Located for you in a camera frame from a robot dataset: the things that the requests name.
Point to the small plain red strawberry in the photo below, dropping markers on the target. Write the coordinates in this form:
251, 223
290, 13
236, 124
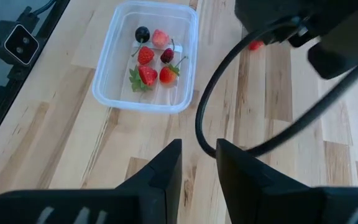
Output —
145, 55

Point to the black table-level camera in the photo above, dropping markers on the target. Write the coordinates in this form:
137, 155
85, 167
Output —
20, 45

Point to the red strawberry small green leaf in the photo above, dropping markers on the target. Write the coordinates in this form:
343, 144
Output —
166, 75

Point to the pale pink strawberry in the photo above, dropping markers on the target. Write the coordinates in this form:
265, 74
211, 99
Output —
160, 39

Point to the dark red cherry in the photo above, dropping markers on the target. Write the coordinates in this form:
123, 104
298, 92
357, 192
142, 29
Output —
167, 56

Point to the red strawberry with green leaves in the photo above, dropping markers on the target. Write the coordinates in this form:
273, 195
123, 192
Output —
148, 75
255, 45

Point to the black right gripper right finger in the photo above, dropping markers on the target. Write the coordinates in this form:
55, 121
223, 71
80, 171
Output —
253, 193

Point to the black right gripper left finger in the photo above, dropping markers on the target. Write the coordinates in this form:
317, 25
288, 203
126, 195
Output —
154, 193

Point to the clear plastic tupperware container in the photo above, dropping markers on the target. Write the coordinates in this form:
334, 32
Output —
113, 46

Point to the black cherry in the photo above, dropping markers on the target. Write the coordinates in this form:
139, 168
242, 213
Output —
142, 34

